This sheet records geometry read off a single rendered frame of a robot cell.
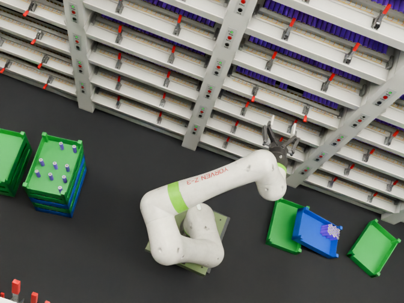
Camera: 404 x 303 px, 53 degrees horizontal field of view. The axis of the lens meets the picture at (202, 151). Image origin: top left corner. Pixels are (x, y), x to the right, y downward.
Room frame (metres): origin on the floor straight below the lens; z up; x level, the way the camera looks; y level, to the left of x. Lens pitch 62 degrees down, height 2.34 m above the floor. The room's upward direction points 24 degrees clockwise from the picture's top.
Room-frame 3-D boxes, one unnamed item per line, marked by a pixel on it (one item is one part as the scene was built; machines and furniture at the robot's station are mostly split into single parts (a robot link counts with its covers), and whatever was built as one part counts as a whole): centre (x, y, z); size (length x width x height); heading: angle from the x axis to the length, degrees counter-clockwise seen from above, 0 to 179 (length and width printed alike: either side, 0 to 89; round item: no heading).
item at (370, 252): (1.09, -1.23, 0.04); 0.30 x 0.20 x 0.08; 160
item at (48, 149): (0.63, 0.65, 0.36); 0.30 x 0.20 x 0.08; 13
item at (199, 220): (0.62, -0.13, 0.48); 0.16 x 0.13 x 0.19; 38
